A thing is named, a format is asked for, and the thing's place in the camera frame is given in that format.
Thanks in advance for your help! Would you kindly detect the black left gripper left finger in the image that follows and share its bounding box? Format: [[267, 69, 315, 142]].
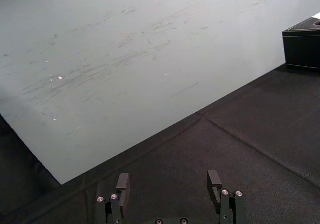
[[96, 173, 131, 224]]

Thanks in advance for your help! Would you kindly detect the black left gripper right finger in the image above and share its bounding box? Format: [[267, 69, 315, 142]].
[[206, 169, 247, 224]]

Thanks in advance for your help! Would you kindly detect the black table cloth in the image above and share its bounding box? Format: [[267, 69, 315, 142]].
[[0, 64, 320, 224]]

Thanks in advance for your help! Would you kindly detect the black box with white stitching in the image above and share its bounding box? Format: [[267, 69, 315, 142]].
[[282, 18, 320, 70]]

